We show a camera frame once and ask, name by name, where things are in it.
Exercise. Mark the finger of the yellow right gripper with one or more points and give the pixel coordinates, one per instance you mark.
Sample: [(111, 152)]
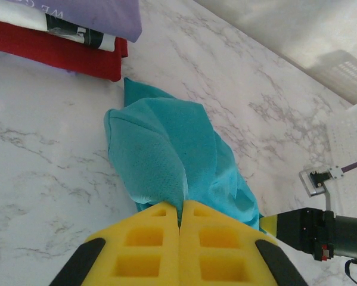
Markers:
[(269, 225)]

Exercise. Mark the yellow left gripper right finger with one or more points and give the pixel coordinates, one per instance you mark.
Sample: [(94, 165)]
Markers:
[(223, 256)]

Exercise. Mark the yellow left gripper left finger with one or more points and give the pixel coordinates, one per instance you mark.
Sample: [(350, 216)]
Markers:
[(142, 256)]

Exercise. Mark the teal t-shirt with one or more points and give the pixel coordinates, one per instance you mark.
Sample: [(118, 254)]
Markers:
[(166, 140)]

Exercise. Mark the white perforated plastic basket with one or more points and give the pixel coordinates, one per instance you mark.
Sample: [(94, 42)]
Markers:
[(351, 167)]

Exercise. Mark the red folded t-shirt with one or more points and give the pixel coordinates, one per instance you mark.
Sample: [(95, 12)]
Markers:
[(62, 56)]

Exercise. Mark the purple folded t-shirt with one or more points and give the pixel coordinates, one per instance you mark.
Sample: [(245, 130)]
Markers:
[(106, 15)]

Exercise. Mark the white printed folded t-shirt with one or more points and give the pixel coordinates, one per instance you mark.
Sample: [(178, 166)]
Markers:
[(17, 16)]

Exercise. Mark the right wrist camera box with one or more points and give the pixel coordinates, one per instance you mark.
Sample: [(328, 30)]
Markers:
[(316, 181)]

